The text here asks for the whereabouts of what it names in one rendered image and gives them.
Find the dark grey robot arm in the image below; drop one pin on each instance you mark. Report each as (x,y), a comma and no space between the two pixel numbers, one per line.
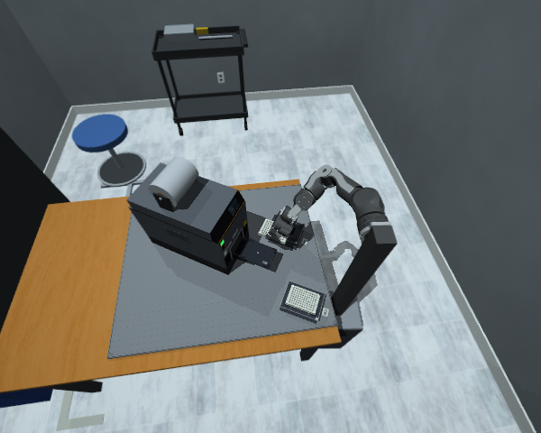
(365,202)

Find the grey cylinder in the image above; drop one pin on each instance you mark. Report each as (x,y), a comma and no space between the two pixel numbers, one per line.
(175,180)

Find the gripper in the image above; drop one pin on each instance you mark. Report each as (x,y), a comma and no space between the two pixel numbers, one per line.
(284,228)

